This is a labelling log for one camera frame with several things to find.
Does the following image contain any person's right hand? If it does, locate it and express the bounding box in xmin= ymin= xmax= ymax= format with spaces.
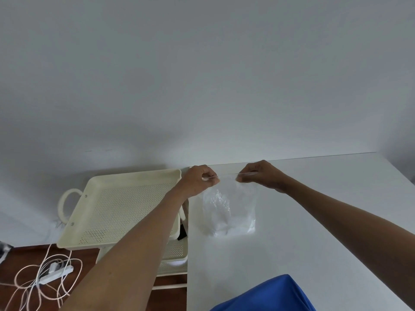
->
xmin=236 ymin=160 xmax=290 ymax=193

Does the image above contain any person's left hand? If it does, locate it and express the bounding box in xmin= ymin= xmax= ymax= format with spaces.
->
xmin=178 ymin=165 xmax=220 ymax=200

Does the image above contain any clear plastic zip bag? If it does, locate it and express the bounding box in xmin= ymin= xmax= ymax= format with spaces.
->
xmin=202 ymin=172 xmax=259 ymax=237

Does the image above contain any person's left forearm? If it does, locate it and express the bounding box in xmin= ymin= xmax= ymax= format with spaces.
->
xmin=60 ymin=184 xmax=195 ymax=311

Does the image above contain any person's right forearm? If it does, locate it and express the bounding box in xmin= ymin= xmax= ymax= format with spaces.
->
xmin=281 ymin=176 xmax=415 ymax=297

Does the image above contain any cream perforated cart tray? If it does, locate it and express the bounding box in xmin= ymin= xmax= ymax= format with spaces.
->
xmin=96 ymin=235 xmax=188 ymax=277
xmin=57 ymin=169 xmax=183 ymax=251

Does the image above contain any blue shirt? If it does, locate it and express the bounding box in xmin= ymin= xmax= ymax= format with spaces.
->
xmin=210 ymin=274 xmax=317 ymax=311

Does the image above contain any white power strip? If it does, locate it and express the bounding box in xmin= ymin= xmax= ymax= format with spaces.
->
xmin=38 ymin=265 xmax=74 ymax=286

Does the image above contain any grey patterned object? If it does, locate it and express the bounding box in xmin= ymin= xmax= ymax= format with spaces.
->
xmin=0 ymin=242 xmax=14 ymax=265

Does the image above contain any tangled white cable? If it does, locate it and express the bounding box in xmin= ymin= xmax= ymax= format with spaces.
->
xmin=0 ymin=243 xmax=84 ymax=311

